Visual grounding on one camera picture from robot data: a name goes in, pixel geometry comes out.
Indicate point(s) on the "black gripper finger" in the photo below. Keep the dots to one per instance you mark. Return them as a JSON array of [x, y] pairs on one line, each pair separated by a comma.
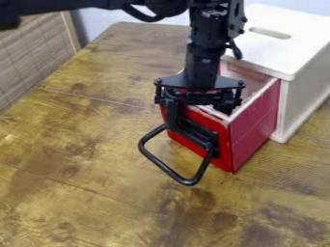
[[172, 113], [228, 104]]

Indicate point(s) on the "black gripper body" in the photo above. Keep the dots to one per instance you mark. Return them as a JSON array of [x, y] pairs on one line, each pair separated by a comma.
[[197, 85]]

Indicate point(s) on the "red wooden drawer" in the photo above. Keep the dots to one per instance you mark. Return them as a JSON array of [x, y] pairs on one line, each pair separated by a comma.
[[248, 128]]

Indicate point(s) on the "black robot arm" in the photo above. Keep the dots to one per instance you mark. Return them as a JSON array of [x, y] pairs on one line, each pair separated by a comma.
[[217, 22]]

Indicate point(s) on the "white wooden cabinet box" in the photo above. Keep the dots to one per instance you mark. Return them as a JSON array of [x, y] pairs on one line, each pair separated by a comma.
[[286, 45]]

